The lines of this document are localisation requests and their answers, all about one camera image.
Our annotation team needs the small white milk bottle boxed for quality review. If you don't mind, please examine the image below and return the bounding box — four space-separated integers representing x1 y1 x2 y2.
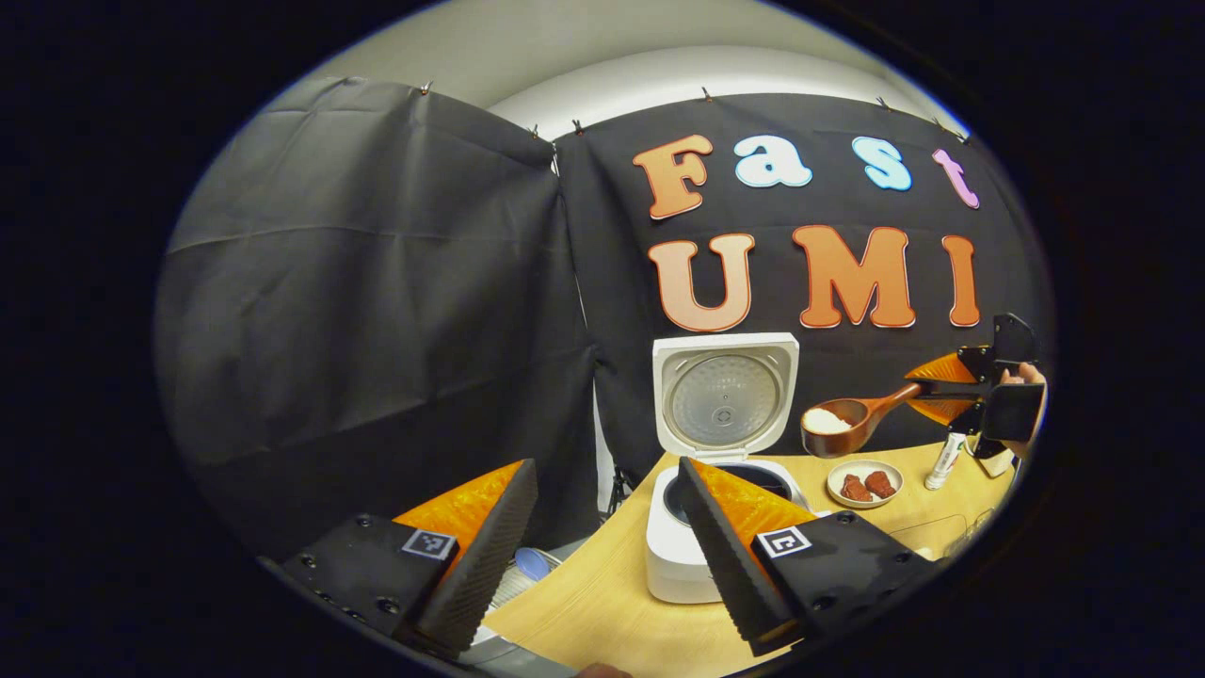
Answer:
924 431 969 492

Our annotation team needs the clear box of rice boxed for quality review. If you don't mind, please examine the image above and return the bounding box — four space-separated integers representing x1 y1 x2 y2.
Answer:
890 513 971 561

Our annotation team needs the brown wooden spoon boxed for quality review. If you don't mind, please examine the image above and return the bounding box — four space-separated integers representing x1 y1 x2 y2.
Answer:
800 380 928 460

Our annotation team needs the black tripod stand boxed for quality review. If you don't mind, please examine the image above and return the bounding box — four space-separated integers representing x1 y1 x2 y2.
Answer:
602 464 636 521

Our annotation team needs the white rice cooker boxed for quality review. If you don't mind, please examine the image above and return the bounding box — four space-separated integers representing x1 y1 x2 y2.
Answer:
645 331 829 605

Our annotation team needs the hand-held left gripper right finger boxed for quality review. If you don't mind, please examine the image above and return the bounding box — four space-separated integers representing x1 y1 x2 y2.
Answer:
676 456 942 660

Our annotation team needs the white round plate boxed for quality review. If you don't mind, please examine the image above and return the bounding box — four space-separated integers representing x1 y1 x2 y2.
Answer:
827 459 905 509

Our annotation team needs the wire chopstick holder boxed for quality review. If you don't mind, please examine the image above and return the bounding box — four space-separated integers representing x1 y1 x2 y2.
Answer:
951 507 1001 558

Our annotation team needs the black backdrop cloth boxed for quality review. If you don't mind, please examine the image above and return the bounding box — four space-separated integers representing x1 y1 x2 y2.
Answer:
155 75 1051 566

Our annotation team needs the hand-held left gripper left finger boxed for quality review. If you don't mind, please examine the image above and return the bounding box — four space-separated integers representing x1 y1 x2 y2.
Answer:
259 458 539 660

